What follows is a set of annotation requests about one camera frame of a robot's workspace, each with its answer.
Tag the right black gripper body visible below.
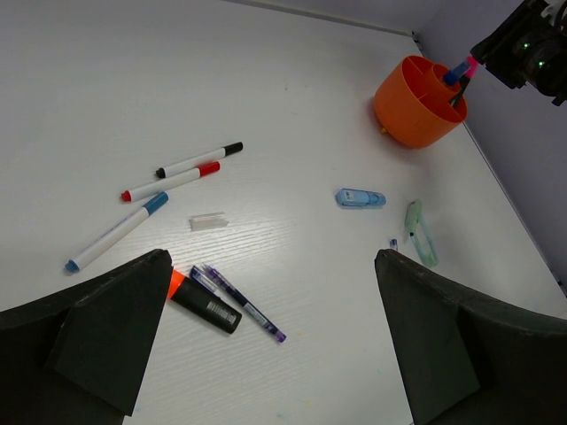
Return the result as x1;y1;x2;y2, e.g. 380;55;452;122
512;1;566;106

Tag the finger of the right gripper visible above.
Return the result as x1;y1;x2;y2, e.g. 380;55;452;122
470;4;532;89

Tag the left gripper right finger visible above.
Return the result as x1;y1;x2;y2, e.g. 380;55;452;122
375;249;566;424

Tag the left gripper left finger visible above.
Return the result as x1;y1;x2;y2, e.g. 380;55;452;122
1;249;172;424

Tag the pink black highlighter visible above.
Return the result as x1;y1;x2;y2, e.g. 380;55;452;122
449;56;478;108

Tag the blue cap white marker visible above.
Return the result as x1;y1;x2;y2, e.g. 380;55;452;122
64;192;168;274

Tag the orange black highlighter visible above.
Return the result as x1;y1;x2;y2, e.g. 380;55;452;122
167;270;242;335

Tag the red cap white marker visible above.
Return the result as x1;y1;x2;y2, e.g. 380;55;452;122
120;161;221;203

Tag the black cap white marker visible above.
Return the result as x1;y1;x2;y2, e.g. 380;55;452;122
155;142;244;179

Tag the orange round pen holder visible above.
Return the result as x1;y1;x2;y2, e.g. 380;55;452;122
373;56;468;149

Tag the blue pen cap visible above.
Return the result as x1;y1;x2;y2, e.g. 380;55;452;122
190;266;217;294

